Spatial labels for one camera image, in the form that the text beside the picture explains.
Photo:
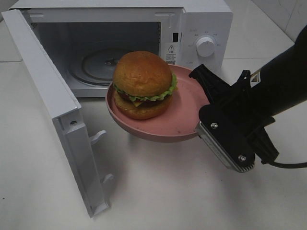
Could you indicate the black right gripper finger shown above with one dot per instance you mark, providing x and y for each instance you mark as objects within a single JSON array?
[{"x": 214, "y": 87}]

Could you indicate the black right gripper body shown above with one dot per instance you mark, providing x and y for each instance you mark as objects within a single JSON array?
[{"x": 237, "y": 106}]

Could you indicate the pink round plate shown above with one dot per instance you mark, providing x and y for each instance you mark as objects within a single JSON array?
[{"x": 177, "y": 123}]

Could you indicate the burger with lettuce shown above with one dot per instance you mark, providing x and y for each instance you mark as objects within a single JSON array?
[{"x": 143, "y": 85}]

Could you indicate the white microwave door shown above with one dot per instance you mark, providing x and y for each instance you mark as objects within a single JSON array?
[{"x": 64, "y": 111}]

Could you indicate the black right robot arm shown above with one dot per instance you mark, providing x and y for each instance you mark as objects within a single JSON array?
[{"x": 282, "y": 84}]

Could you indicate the white upper microwave knob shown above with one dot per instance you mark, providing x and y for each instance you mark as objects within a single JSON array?
[{"x": 205, "y": 46}]

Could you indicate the glass microwave turntable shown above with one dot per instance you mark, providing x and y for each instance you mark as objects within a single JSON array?
[{"x": 94, "y": 66}]

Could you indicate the white microwave oven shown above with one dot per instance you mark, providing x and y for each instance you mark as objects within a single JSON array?
[{"x": 168, "y": 28}]

